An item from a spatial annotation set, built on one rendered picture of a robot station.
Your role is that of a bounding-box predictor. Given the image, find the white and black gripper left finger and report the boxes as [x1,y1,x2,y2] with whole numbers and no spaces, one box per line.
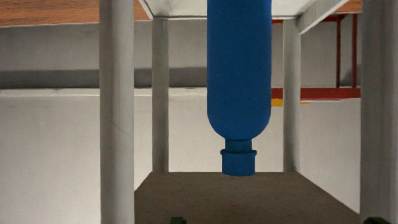
[170,217,187,224]

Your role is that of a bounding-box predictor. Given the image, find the white shelving unit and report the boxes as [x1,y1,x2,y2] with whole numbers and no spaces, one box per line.
[99,0,398,224]

